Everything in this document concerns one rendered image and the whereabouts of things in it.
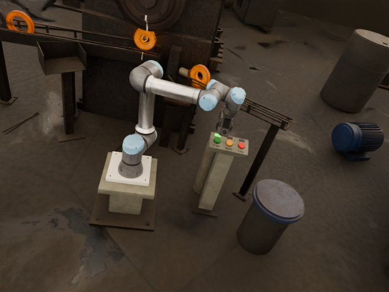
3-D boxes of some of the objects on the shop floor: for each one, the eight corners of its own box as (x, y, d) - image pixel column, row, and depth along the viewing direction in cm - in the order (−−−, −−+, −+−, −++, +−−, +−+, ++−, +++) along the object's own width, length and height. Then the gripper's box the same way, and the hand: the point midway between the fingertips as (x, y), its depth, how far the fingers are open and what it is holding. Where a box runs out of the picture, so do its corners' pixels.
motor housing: (157, 137, 267) (167, 83, 234) (181, 142, 269) (194, 90, 236) (154, 146, 257) (164, 91, 224) (179, 152, 259) (193, 98, 226)
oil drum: (314, 86, 435) (348, 23, 380) (353, 95, 441) (391, 35, 385) (326, 108, 389) (366, 40, 334) (369, 117, 394) (414, 53, 339)
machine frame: (100, 73, 328) (107, -146, 219) (197, 96, 337) (251, -103, 228) (75, 109, 271) (68, -164, 162) (193, 135, 280) (261, -106, 171)
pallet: (128, 49, 390) (132, 14, 362) (143, 29, 453) (147, -3, 426) (219, 72, 397) (228, 40, 370) (221, 49, 461) (229, 20, 434)
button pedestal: (189, 194, 224) (210, 128, 186) (220, 201, 227) (248, 137, 188) (187, 211, 212) (210, 145, 174) (220, 218, 214) (250, 153, 176)
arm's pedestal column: (153, 232, 194) (160, 205, 178) (88, 225, 187) (88, 197, 171) (157, 185, 224) (162, 159, 208) (101, 178, 217) (102, 151, 201)
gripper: (239, 105, 163) (228, 127, 181) (222, 101, 162) (213, 124, 180) (238, 118, 158) (227, 139, 176) (221, 114, 158) (211, 135, 176)
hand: (220, 134), depth 176 cm, fingers closed
